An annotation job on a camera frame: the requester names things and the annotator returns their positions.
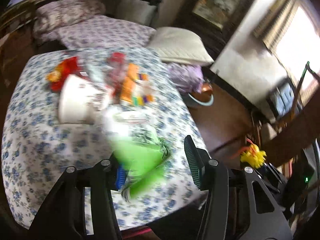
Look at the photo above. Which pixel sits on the purple floral blanket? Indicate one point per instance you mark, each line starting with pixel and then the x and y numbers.
pixel 186 78

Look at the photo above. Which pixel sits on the pink transparent pastry wrapper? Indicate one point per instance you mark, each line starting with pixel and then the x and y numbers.
pixel 115 71

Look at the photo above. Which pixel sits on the bright window with blind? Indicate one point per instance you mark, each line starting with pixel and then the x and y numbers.
pixel 290 31

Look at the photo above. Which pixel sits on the copper brown bowl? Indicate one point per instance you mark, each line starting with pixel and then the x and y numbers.
pixel 206 89

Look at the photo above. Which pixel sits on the green snack bag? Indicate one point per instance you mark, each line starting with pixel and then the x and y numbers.
pixel 138 149

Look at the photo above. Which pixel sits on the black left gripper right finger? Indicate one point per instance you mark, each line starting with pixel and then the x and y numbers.
pixel 238 205

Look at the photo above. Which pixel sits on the cream quilted pillow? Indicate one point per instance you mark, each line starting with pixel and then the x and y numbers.
pixel 177 45

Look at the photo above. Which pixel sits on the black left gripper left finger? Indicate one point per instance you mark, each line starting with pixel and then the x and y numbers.
pixel 62 213

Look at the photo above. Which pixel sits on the framed landscape painting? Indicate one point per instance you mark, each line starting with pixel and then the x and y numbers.
pixel 216 12

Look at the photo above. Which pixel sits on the old television set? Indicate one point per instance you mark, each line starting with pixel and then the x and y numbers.
pixel 280 99

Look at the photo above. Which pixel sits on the dark wooden bed frame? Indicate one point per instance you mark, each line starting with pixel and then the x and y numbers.
pixel 17 41

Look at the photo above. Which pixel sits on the blue floral bed quilt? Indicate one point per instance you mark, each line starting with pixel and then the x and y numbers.
pixel 36 147

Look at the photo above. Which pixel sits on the light blue plastic basin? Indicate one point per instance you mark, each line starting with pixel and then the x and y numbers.
pixel 196 100

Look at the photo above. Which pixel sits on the orange colourful snack packet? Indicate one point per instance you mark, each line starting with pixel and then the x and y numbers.
pixel 136 88

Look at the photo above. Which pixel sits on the red snack wrapper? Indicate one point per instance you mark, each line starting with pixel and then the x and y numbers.
pixel 60 73

